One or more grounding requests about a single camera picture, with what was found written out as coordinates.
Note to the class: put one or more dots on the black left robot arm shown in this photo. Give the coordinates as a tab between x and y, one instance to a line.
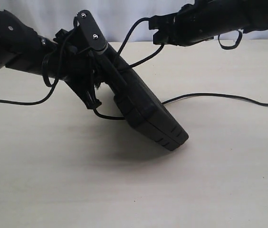
68	57

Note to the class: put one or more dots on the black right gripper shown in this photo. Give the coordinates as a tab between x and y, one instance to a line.
168	29

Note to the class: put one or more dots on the black plastic carry case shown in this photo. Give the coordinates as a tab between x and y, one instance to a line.
139	106

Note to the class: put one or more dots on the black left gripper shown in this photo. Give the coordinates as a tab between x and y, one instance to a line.
80	79

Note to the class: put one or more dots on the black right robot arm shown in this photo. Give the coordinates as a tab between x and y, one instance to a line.
205	19

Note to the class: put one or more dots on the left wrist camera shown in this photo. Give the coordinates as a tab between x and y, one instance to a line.
88	36

